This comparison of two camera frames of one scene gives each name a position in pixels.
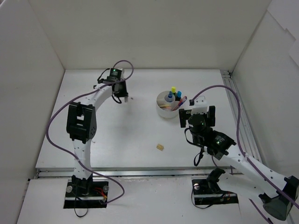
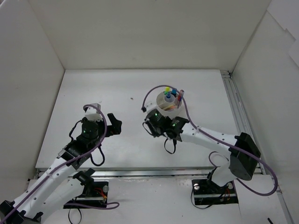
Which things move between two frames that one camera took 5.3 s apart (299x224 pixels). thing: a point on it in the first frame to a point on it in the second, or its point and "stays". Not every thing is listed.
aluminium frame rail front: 153,173 stays
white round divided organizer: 167,107 stays
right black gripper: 182,117 to 153,117
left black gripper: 122,92 to 111,128
